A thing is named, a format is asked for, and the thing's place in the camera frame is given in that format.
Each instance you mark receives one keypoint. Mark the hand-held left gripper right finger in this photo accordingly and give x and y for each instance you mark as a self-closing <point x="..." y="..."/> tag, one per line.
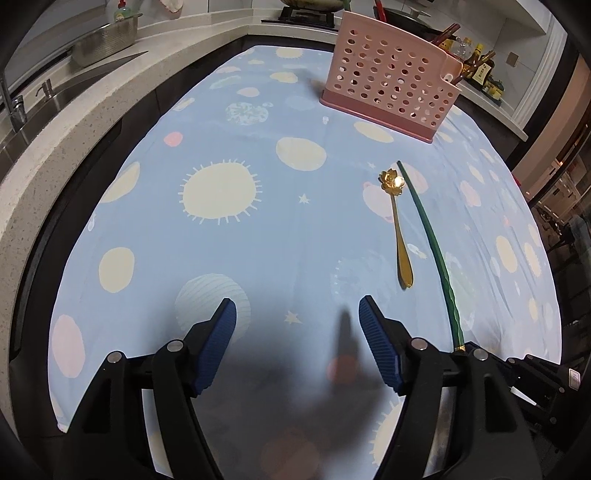
<point x="381" y="346"/>

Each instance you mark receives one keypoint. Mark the green jar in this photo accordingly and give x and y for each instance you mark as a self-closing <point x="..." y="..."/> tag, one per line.
<point x="494" y="88"/>

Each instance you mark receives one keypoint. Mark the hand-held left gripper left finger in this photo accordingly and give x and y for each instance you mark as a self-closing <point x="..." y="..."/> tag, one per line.
<point x="214" y="346"/>

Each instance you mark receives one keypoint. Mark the green chopstick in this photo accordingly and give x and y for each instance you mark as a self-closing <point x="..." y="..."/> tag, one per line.
<point x="434" y="249"/>

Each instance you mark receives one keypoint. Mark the wall outlet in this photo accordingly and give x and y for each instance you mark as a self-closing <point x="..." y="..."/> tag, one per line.
<point x="512" y="59"/>

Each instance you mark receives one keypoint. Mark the gold flower spoon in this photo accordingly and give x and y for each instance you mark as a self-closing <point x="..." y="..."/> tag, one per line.
<point x="398" y="221"/>

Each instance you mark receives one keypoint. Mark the blue dotted tablecloth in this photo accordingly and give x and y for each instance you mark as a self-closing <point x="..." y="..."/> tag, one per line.
<point x="240" y="240"/>

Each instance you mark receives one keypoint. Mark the clear plastic bottle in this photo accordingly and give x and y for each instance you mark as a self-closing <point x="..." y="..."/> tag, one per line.
<point x="458" y="47"/>

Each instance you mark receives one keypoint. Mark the yellow-capped soy sauce bottle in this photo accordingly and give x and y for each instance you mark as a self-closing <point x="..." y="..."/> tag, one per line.
<point x="472" y="54"/>

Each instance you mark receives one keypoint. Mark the green dish soap bottle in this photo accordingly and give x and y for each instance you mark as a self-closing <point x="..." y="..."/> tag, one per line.
<point x="123" y="10"/>

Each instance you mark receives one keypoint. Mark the chrome faucet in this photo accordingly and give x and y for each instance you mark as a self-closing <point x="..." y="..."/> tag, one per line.
<point x="14" y="104"/>

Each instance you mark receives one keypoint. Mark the dark sauce bottle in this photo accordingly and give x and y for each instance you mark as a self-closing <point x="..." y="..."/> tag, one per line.
<point x="482" y="74"/>

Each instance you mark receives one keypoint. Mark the wok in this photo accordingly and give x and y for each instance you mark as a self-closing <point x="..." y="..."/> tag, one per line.
<point x="314" y="3"/>

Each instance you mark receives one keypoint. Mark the black frying pan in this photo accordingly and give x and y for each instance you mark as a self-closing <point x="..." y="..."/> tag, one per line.
<point x="411" y="18"/>

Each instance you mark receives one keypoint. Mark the dark red chopstick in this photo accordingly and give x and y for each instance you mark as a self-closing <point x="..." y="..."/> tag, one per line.
<point x="450" y="33"/>

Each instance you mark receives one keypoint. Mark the pink perforated utensil holder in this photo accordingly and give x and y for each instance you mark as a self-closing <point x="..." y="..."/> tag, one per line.
<point x="392" y="78"/>

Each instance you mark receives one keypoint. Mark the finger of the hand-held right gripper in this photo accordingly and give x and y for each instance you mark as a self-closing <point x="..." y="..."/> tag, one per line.
<point x="540" y="369"/>

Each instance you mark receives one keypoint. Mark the brown chopstick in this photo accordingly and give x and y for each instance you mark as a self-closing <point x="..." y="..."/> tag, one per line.
<point x="487" y="57"/>

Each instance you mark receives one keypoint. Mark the black gas stove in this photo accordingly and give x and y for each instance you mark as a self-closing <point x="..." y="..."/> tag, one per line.
<point x="300" y="17"/>

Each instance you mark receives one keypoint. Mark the sink soap dispenser pump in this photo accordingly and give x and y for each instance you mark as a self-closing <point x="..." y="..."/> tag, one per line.
<point x="47" y="88"/>

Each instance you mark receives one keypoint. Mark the stainless steel sink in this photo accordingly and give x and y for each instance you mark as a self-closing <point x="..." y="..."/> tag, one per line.
<point x="69" y="85"/>

